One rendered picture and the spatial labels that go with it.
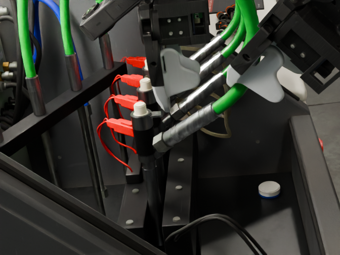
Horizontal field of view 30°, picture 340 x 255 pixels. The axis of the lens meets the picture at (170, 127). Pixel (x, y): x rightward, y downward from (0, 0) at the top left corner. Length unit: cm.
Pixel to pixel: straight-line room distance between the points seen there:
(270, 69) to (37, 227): 25
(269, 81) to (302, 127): 54
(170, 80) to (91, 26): 12
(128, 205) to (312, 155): 32
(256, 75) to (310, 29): 10
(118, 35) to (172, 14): 39
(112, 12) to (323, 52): 30
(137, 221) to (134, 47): 37
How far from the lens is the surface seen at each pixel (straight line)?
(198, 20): 76
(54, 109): 95
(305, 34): 54
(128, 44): 113
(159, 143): 72
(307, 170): 101
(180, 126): 70
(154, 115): 82
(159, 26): 75
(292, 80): 125
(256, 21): 62
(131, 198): 92
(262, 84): 61
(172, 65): 77
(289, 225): 109
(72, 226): 50
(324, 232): 88
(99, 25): 77
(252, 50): 56
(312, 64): 56
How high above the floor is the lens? 147
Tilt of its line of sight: 27 degrees down
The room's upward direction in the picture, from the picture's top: 8 degrees counter-clockwise
